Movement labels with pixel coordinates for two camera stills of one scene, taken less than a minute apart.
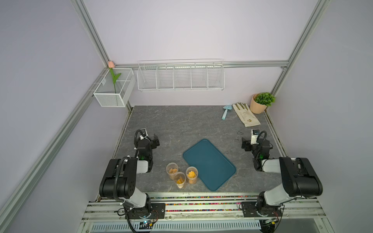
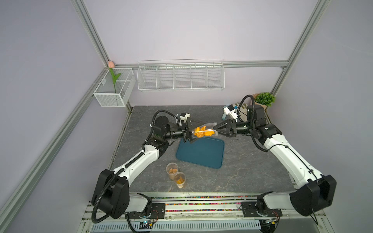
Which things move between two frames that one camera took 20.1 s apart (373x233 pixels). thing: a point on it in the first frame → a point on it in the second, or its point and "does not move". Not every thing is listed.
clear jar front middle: x=179 y=178 does not move
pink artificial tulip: x=110 y=65 does not move
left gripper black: x=155 y=142 → x=187 y=129
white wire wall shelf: x=180 y=74 does not move
